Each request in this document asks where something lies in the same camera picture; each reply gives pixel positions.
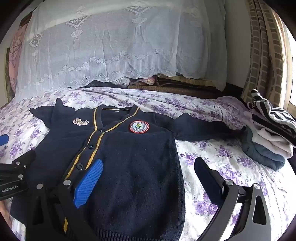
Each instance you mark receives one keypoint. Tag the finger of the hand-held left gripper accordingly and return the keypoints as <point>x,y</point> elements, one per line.
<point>26,160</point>
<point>3,139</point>

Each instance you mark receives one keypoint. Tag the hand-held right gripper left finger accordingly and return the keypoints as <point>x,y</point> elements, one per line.
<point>89,183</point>

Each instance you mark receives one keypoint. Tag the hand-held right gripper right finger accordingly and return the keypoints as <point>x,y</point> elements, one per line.
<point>208,179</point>

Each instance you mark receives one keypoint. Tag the navy knit cardigan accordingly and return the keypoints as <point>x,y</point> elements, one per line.
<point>138,173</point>

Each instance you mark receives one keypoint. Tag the purple floral bed sheet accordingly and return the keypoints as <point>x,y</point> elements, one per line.
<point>208,148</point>

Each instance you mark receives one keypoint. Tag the blue grey folded garment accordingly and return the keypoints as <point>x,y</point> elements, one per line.
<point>259,153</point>

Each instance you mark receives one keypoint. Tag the white folded garment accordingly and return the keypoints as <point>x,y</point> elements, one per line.
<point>270,141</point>

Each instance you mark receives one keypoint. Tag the black white striped garment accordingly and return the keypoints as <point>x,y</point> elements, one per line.
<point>277,120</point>

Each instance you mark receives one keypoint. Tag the brown woven mat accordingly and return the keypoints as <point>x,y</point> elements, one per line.
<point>185,84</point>

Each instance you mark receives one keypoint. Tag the dark cloth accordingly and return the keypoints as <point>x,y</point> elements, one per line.
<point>104,83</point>

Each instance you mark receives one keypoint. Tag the pink folded cloth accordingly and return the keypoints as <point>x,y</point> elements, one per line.
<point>143,81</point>

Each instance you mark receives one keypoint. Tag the white lace cloth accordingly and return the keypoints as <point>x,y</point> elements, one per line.
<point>115,41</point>

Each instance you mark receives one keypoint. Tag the brown patterned curtain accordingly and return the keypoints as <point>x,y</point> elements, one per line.
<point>266,46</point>

